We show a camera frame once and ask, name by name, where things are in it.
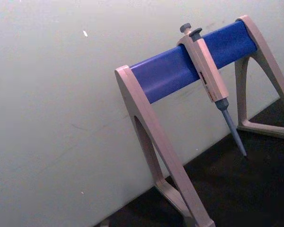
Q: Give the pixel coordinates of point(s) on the beige stand with blue bar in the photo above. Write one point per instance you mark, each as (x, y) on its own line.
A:
(172, 71)

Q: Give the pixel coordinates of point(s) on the black table cloth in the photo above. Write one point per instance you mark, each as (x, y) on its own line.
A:
(239, 189)

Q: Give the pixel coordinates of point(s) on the plain pale wall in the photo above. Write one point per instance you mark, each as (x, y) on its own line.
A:
(56, 106)

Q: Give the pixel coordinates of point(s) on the beige pipette with grey tip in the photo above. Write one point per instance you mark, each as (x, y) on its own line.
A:
(208, 71)

